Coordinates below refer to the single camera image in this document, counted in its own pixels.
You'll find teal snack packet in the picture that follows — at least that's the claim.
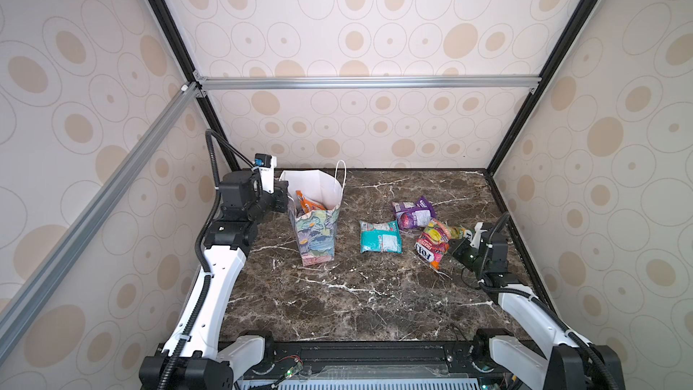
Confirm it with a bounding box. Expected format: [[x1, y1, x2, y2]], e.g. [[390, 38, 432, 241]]
[[359, 220, 402, 254]]

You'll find orange Fox's snack packet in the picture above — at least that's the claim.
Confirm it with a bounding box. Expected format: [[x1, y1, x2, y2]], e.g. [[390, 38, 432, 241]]
[[296, 191, 327, 214]]

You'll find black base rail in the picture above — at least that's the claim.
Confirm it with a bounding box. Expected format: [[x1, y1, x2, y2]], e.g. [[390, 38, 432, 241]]
[[141, 338, 607, 390]]

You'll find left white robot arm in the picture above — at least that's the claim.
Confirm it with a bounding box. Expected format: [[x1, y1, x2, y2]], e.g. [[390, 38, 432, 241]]
[[139, 167, 288, 389]]

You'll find pink Fox's candy packet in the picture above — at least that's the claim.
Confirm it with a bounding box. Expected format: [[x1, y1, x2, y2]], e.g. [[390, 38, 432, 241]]
[[415, 218, 452, 270]]

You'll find left black corrugated cable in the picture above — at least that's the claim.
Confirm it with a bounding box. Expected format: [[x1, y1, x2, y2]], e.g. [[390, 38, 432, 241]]
[[154, 128, 256, 390]]

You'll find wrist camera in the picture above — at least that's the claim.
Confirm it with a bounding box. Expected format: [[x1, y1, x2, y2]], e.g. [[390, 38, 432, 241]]
[[254, 153, 277, 194], [470, 221, 491, 249]]

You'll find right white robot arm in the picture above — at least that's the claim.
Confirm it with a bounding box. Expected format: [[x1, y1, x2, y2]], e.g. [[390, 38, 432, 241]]
[[450, 228, 626, 389]]

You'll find aluminium rail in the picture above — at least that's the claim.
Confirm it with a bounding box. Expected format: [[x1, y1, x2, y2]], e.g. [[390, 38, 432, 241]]
[[1, 81, 200, 362], [200, 74, 541, 90]]

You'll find back aluminium rail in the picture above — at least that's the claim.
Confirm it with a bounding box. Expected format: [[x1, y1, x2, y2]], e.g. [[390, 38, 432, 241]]
[[200, 74, 541, 90]]

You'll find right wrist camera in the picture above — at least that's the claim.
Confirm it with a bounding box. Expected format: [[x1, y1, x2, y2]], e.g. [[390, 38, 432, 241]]
[[470, 221, 491, 249]]

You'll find white patterned paper bag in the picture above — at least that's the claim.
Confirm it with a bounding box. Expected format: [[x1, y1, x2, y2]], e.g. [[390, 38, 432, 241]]
[[280, 160, 347, 267]]

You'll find yellow green snack packet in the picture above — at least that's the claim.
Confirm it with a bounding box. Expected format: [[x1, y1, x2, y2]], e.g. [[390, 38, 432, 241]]
[[449, 226, 474, 241]]

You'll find black corrugated cable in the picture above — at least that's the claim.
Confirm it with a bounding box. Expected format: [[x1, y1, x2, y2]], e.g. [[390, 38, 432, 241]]
[[475, 210, 622, 390], [154, 128, 256, 390]]

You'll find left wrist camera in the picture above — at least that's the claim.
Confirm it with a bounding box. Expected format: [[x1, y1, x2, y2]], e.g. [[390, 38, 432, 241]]
[[254, 153, 277, 194]]

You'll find right black corrugated cable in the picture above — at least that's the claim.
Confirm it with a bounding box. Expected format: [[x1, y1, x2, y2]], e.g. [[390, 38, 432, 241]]
[[475, 210, 622, 390]]

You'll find left aluminium rail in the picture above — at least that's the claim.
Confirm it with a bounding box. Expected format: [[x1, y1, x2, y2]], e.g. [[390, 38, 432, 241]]
[[1, 81, 200, 362]]

